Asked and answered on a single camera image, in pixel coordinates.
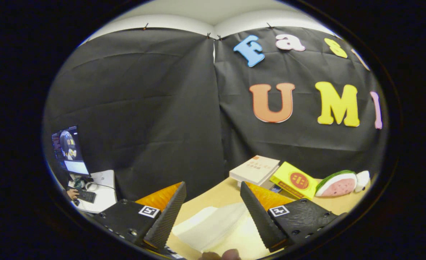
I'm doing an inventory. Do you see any computer monitor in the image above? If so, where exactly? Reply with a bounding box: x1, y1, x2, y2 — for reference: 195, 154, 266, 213
52, 125, 91, 177

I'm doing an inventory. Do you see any yellow book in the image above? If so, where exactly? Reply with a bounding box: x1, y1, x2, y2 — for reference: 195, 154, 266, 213
269, 161, 320, 200

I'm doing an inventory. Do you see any white plush toy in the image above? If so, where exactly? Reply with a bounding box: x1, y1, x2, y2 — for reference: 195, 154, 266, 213
355, 170, 370, 192

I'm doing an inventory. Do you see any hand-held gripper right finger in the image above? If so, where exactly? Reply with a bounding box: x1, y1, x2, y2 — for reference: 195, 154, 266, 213
240, 181, 347, 253

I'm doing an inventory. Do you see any beige book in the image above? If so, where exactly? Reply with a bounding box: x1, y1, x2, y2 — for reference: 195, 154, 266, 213
229, 155, 281, 186

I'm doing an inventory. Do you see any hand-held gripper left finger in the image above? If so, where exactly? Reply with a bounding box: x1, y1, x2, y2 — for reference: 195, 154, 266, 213
94, 181, 187, 250

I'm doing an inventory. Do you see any watermelon slice plush toy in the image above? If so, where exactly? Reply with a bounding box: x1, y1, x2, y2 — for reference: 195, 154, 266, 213
315, 170, 358, 197

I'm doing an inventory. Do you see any white side desk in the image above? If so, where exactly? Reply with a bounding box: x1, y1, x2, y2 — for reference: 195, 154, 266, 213
67, 170, 118, 214

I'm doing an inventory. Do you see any black keyboard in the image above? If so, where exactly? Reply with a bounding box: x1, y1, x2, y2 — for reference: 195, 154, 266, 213
76, 190, 97, 203

